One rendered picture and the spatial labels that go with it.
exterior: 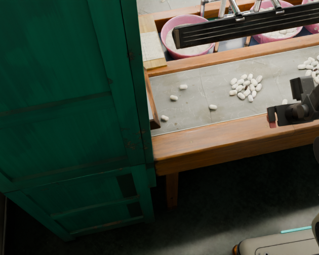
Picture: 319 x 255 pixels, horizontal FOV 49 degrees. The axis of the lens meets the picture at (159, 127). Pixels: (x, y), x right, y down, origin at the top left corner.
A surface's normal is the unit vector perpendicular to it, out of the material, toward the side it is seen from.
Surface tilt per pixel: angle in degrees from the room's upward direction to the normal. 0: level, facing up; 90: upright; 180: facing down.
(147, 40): 0
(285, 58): 0
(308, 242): 0
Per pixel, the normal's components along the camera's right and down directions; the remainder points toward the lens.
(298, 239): -0.04, -0.57
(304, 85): 0.04, -0.13
